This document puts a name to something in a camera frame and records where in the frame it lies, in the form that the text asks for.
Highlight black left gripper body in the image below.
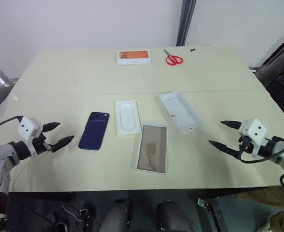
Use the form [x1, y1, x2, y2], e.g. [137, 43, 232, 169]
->
[33, 132, 55, 155]

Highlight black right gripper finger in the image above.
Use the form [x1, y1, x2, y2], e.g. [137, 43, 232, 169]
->
[220, 120, 242, 132]
[208, 139, 241, 159]

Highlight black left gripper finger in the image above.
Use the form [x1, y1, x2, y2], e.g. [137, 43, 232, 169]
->
[51, 135, 75, 153]
[42, 122, 61, 133]

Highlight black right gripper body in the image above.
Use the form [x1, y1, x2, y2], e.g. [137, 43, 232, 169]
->
[237, 134, 254, 158]

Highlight white phone box base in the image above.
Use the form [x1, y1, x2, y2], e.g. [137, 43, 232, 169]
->
[159, 90, 203, 133]

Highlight white moulded box insert tray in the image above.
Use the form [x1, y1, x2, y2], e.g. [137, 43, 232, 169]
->
[114, 100, 142, 138]

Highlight orange and white phone box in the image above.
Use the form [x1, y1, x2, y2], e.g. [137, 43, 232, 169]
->
[117, 50, 153, 65]

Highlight dark blue smartphone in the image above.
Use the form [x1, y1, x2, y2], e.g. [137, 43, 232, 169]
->
[78, 111, 110, 151]

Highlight black chair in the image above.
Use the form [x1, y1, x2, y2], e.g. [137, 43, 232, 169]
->
[253, 31, 284, 104]

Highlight tan cloth bundle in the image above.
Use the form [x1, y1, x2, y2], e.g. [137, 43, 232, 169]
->
[260, 210, 284, 232]

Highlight dark rounded shape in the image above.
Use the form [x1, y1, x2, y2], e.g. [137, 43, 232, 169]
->
[97, 197, 133, 232]
[156, 199, 185, 232]

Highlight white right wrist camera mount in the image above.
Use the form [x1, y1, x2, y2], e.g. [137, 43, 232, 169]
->
[238, 117, 268, 158]

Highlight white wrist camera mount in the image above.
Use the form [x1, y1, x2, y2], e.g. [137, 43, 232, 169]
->
[238, 117, 268, 158]
[17, 116, 44, 158]

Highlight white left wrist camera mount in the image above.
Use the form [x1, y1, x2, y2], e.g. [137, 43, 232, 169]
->
[17, 116, 44, 158]

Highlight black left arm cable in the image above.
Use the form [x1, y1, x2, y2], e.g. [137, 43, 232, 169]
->
[0, 116, 23, 141]

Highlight black table leg bracket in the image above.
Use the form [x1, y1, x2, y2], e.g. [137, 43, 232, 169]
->
[197, 193, 230, 232]

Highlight red handled scissors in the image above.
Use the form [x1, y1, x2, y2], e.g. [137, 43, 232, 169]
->
[163, 49, 183, 66]

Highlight dark vertical window frame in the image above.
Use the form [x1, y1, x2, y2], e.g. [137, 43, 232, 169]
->
[175, 0, 197, 46]

